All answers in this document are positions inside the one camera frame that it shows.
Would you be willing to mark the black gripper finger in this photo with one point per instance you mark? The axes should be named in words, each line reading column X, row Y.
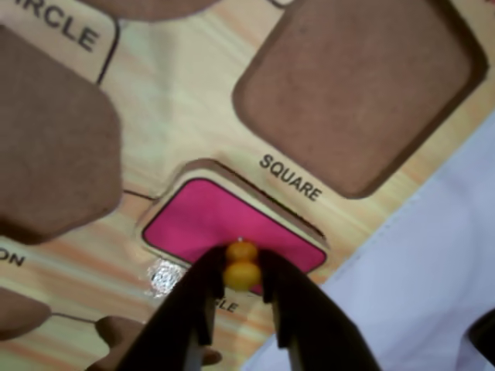
column 309, row 320
column 174, row 320

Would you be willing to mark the pink rectangle piece yellow pin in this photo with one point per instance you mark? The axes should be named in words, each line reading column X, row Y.
column 201, row 224

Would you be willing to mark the wooden shape puzzle board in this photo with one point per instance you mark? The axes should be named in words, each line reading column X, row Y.
column 174, row 116

